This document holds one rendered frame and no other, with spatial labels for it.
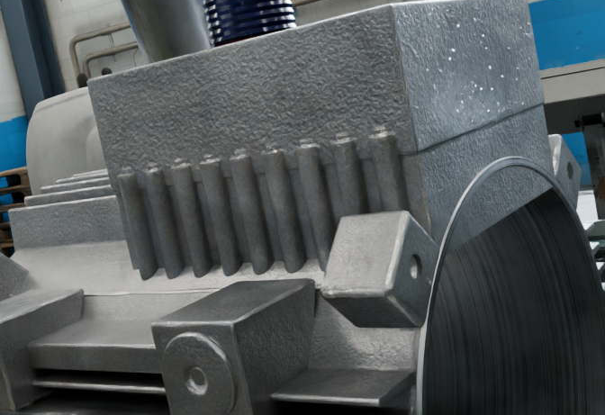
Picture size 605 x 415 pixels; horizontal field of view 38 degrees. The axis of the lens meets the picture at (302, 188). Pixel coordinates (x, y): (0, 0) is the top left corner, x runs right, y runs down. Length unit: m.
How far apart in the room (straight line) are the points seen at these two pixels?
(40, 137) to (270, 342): 1.08
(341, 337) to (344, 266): 0.02
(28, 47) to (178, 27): 7.78
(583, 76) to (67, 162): 0.69
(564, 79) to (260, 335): 0.86
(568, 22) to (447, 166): 6.31
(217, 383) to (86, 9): 8.52
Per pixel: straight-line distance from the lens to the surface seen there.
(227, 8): 0.58
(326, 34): 0.25
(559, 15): 6.57
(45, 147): 1.29
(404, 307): 0.22
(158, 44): 1.08
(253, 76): 0.26
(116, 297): 0.31
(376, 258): 0.22
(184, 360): 0.24
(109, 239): 0.34
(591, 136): 1.07
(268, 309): 0.23
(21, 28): 8.87
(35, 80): 8.81
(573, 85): 1.06
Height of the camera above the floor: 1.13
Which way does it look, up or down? 7 degrees down
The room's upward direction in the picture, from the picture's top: 12 degrees counter-clockwise
